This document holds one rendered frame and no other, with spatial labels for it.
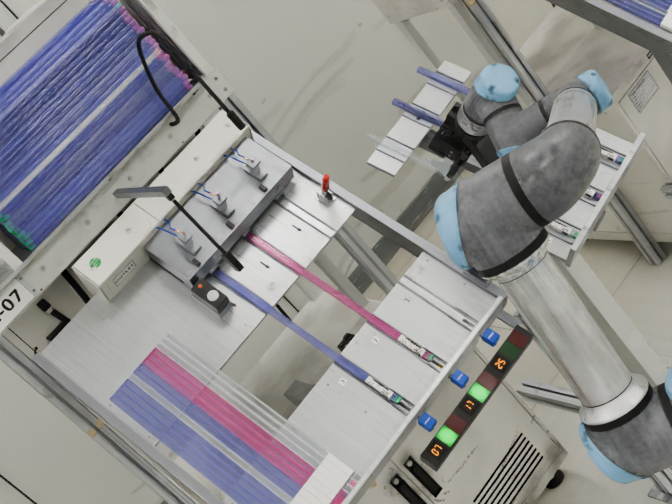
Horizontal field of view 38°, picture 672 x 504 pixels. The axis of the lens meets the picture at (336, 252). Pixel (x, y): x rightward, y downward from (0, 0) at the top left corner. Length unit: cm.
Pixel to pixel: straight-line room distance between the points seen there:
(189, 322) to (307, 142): 203
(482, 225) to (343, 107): 275
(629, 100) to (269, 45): 171
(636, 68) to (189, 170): 126
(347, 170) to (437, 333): 215
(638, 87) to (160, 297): 140
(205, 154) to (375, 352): 58
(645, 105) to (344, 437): 132
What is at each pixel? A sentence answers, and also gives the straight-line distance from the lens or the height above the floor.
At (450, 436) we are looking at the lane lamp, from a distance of 194.
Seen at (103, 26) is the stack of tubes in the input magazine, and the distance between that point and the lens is 213.
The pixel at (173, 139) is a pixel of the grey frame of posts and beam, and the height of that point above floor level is 134.
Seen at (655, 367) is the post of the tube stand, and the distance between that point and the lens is 253.
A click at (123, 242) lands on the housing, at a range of 209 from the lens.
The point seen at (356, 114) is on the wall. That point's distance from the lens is 411.
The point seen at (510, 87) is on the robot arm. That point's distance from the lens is 178.
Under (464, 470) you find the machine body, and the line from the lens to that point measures 243.
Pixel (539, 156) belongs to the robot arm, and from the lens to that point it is 136.
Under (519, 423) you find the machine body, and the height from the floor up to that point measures 25.
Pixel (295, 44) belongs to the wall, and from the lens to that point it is 401.
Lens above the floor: 176
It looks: 22 degrees down
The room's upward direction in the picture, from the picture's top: 42 degrees counter-clockwise
